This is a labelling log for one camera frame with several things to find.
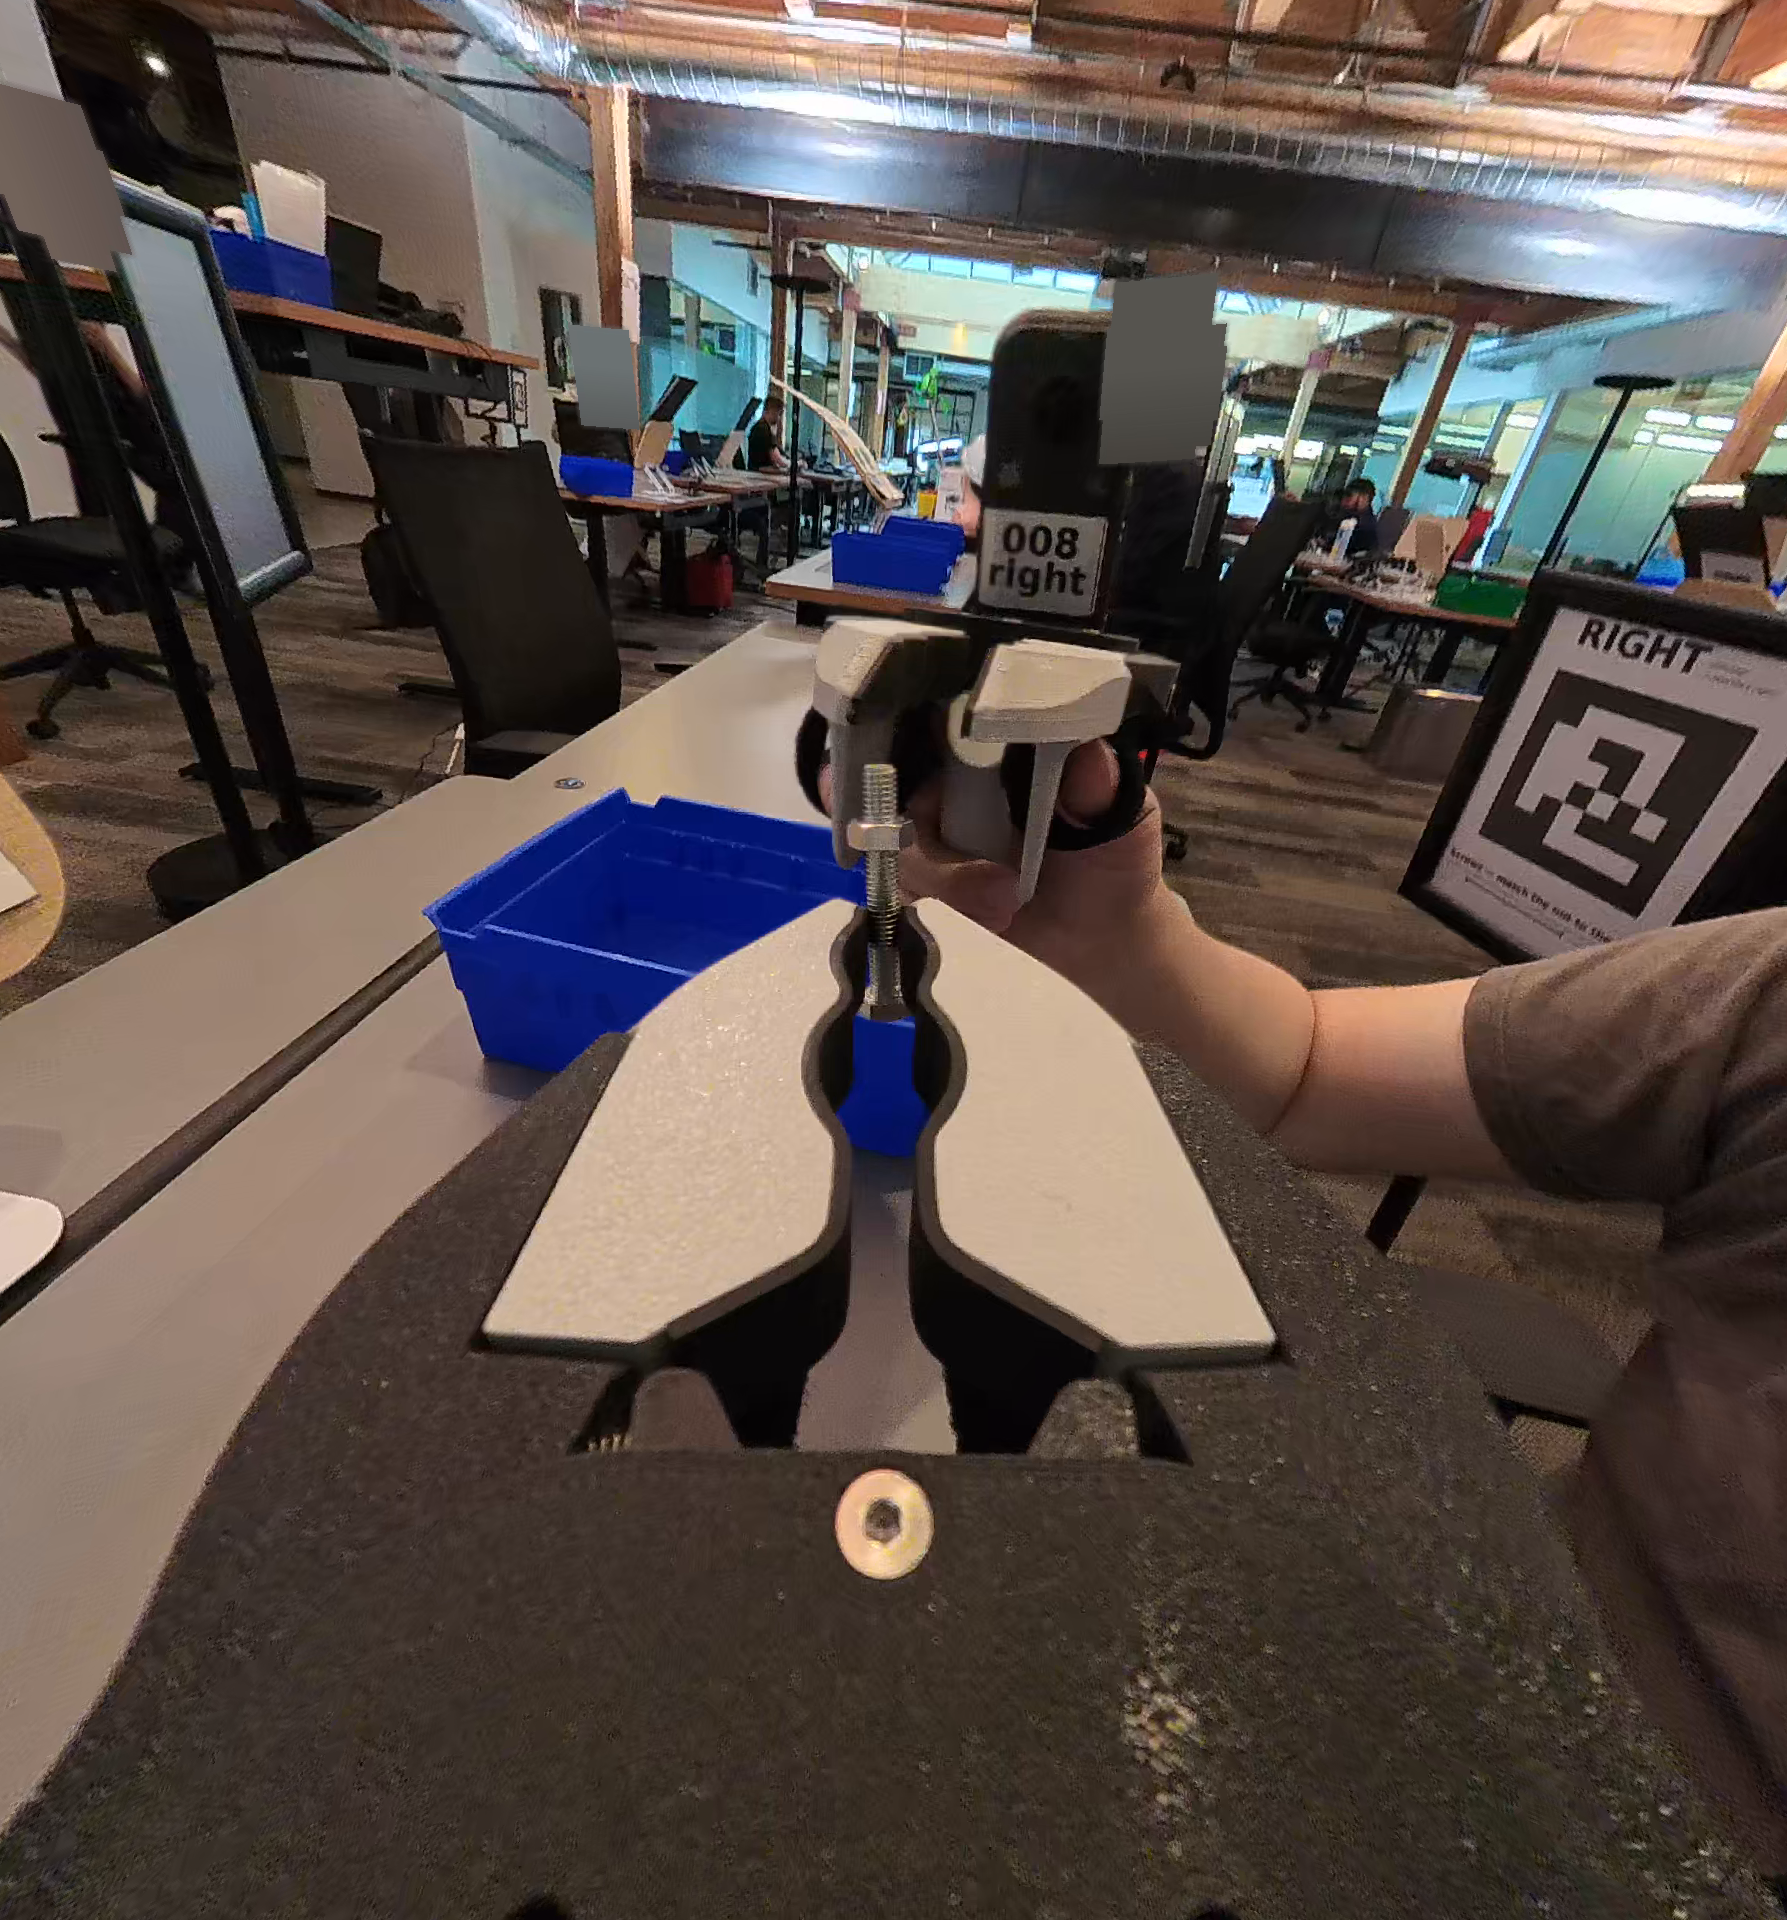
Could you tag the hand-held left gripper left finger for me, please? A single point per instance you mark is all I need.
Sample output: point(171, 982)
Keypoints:
point(685, 1171)

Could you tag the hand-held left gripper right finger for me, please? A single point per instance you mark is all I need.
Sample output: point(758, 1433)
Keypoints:
point(1088, 1185)

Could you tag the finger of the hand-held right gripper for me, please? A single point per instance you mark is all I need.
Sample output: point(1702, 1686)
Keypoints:
point(1050, 691)
point(877, 658)

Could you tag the silver hex nut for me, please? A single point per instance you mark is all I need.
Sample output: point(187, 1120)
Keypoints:
point(871, 839)

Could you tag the silver threaded bolt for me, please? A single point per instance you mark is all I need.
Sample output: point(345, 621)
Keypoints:
point(884, 887)

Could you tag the blue plastic bin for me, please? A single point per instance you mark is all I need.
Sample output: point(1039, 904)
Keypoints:
point(901, 555)
point(608, 930)
point(598, 477)
point(276, 270)

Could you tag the person's right forearm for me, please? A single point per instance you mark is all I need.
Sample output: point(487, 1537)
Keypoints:
point(1374, 1065)

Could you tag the person's right hand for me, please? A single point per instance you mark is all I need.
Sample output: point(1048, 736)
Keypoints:
point(1118, 930)

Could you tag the red bag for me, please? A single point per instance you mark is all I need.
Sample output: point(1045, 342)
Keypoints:
point(710, 582)

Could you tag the metal trash can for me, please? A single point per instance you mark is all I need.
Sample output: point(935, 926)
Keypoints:
point(1427, 732)

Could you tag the green plastic bin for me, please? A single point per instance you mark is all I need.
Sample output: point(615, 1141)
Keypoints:
point(1478, 595)

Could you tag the black floor lamp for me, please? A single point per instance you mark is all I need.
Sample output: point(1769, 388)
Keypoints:
point(1599, 449)

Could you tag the framed marker sign on stand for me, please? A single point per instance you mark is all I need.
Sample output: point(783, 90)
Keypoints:
point(1613, 779)

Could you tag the framed grey board on stand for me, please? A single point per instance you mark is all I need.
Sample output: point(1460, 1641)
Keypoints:
point(219, 406)

